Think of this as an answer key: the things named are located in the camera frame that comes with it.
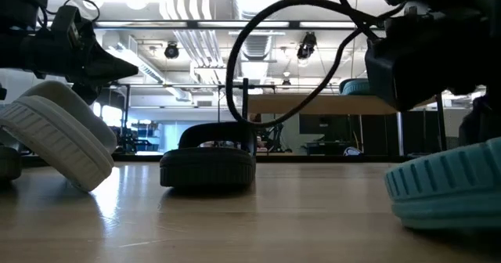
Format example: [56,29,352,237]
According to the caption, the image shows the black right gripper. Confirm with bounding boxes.
[365,4,501,147]

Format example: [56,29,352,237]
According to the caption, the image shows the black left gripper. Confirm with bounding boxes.
[22,31,140,106]

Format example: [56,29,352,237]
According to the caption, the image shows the teal rubber slide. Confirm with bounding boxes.
[338,77,371,96]
[384,136,501,231]

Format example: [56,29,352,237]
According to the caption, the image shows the black rubber slide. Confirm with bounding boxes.
[159,121,258,189]

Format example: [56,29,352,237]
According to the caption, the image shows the chrome background pole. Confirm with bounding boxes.
[396,112,405,157]

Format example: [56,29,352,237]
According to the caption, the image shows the blue background storage bins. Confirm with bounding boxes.
[131,120,161,153]

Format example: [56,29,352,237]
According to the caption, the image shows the white rubber slide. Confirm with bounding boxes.
[0,80,118,193]

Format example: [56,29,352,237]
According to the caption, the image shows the black ceiling spotlight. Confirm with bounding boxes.
[296,31,318,60]
[164,41,180,59]

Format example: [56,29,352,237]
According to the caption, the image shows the black background metal frame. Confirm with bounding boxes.
[105,82,220,154]

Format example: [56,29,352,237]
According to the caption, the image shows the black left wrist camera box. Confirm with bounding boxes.
[50,5,85,49]

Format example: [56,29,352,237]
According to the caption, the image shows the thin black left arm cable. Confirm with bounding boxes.
[45,0,101,23]

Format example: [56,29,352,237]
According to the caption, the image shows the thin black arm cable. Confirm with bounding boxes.
[45,0,101,23]
[333,0,383,43]

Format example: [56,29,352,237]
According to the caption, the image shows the black overhead frame bar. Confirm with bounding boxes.
[38,20,379,31]

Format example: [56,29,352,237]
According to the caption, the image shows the wooden shelf with black frame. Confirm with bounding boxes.
[241,77,448,158]

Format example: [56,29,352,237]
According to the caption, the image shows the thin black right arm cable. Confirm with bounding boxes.
[333,0,383,43]

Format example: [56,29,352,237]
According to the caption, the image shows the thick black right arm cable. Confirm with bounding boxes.
[225,0,408,129]

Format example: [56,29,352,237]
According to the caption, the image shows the silver ceiling air duct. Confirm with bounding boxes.
[232,0,285,21]

